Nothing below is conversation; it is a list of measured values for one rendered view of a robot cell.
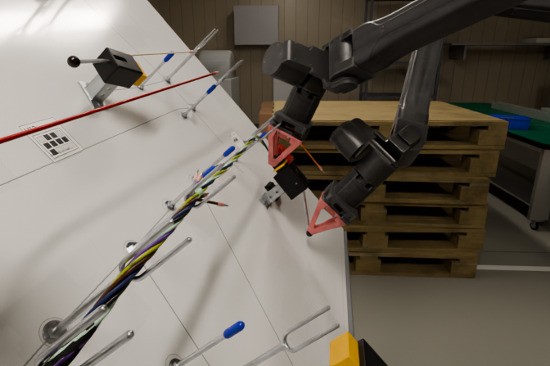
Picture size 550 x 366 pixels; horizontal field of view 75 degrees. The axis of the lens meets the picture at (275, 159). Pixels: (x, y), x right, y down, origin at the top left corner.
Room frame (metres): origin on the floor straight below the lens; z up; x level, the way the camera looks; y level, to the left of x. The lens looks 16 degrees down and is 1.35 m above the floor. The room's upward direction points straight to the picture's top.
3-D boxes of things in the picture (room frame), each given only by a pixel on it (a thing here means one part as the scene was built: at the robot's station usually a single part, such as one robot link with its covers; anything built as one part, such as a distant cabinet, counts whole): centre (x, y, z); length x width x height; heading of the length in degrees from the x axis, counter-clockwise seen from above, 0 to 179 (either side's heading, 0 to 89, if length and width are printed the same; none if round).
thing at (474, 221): (2.45, -0.63, 0.49); 1.39 x 0.96 x 0.99; 88
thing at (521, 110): (3.64, -2.34, 0.42); 2.31 x 0.91 x 0.84; 179
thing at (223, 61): (5.98, 0.94, 0.70); 0.69 x 0.59 x 1.40; 175
